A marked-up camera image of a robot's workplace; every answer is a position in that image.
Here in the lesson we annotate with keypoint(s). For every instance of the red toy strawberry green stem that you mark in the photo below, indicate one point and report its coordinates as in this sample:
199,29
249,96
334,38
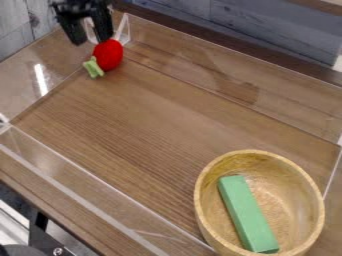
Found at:
106,58

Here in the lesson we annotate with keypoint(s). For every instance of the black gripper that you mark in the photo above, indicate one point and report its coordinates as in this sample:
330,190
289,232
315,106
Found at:
72,10

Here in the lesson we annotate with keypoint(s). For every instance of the green rectangular block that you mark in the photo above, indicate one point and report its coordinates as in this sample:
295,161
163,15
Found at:
255,234

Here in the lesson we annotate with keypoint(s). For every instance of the wooden bowl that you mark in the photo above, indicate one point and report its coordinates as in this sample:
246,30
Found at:
289,198

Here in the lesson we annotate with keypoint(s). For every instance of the black metal stand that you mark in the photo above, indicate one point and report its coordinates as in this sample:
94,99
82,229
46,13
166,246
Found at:
40,240

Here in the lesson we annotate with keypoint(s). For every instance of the clear acrylic enclosure wall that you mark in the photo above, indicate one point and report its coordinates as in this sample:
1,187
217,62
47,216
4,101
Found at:
104,152

